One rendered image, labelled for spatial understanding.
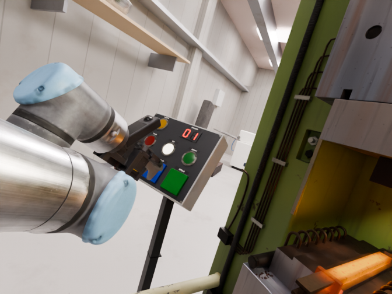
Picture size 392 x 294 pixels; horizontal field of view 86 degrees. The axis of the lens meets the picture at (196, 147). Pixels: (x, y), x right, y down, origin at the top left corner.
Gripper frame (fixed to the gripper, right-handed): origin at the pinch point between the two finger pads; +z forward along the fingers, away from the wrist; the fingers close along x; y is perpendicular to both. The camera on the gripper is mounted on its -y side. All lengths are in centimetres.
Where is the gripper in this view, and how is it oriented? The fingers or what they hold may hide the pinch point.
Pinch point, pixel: (160, 165)
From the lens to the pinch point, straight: 63.0
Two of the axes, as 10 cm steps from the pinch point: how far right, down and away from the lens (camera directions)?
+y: -5.1, 8.1, -2.8
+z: 3.3, 4.9, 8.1
